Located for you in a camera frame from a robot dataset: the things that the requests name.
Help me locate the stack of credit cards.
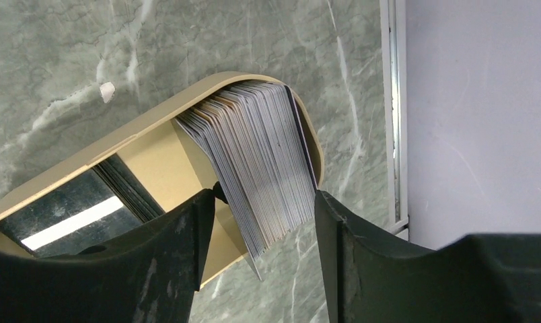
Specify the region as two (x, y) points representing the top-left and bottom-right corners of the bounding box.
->
(175, 80), (318, 268)

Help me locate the beige card tray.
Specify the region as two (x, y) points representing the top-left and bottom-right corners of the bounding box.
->
(0, 71), (326, 289)

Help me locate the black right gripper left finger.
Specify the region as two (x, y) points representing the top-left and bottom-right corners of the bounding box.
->
(0, 189), (215, 322)

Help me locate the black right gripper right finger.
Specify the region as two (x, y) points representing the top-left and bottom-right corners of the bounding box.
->
(314, 190), (541, 322)

